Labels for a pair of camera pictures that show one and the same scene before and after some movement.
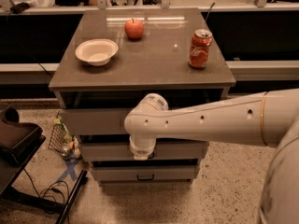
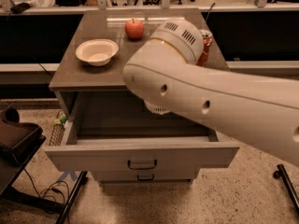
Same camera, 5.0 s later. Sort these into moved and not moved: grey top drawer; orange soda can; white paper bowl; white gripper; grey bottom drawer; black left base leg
Moved: grey top drawer; white gripper
Not moved: black left base leg; orange soda can; white paper bowl; grey bottom drawer
